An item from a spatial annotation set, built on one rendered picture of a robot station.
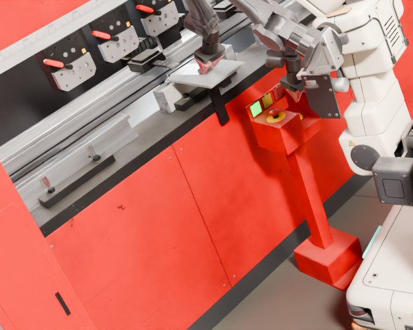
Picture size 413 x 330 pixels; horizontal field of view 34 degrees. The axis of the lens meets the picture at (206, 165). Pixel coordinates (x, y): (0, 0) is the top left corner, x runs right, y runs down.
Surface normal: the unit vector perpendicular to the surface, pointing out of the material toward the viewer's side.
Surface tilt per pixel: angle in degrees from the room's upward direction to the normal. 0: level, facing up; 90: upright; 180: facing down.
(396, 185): 90
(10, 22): 90
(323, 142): 90
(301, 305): 0
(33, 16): 90
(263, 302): 0
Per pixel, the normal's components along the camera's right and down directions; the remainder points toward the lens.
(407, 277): -0.32, -0.81
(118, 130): 0.64, 0.19
